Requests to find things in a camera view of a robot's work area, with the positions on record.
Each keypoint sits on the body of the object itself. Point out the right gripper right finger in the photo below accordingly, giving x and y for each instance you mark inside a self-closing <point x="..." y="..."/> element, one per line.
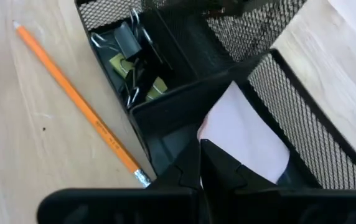
<point x="259" y="205"/>

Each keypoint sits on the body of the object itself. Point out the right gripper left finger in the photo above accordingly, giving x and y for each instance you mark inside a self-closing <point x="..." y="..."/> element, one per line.
<point x="134" y="205"/>

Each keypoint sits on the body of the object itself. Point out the black mesh desk organizer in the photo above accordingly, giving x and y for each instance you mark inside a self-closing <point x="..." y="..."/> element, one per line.
<point x="178" y="105"/>

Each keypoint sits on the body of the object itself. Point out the pink sticky note pad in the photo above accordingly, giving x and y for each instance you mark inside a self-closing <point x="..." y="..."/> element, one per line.
<point x="240" y="130"/>

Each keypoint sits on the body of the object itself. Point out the orange pencil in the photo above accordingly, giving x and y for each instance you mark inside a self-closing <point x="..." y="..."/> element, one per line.
<point x="72" y="93"/>

